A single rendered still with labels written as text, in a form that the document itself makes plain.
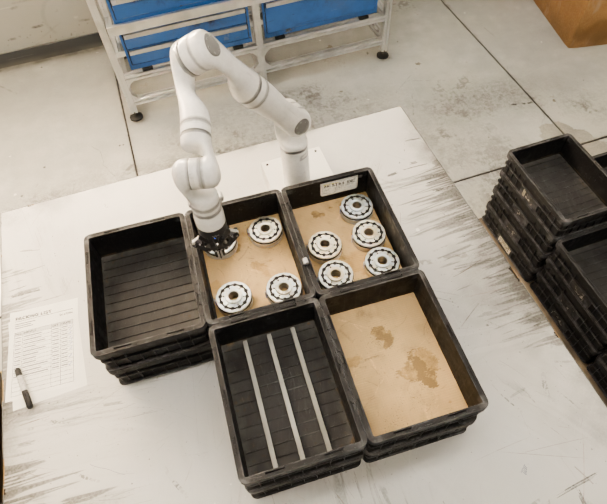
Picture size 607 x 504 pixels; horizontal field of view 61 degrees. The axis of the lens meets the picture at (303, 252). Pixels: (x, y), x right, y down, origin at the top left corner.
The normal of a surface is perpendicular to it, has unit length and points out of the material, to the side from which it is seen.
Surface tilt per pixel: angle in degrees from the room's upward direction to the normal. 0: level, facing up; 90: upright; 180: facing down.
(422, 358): 0
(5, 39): 90
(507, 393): 0
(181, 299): 0
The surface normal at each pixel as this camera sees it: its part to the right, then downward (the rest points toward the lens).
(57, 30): 0.32, 0.78
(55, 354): -0.04, -0.56
